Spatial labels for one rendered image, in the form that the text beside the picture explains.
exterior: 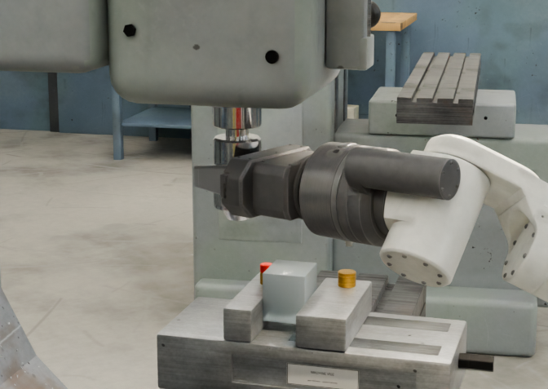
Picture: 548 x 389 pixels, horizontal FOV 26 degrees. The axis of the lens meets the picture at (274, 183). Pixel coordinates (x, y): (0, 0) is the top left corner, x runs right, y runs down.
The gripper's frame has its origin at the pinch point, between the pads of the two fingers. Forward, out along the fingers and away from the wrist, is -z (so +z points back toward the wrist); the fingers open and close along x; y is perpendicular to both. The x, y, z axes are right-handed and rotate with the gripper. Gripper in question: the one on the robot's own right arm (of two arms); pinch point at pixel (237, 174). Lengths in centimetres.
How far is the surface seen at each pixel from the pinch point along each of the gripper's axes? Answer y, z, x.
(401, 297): 30, -17, -56
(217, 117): -5.9, -0.4, 2.3
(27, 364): 27.1, -33.1, 0.6
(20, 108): 99, -582, -445
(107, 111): 99, -520, -469
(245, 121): -5.7, 2.2, 1.1
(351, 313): 19.8, -0.5, -20.2
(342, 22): -15.1, 10.7, -2.7
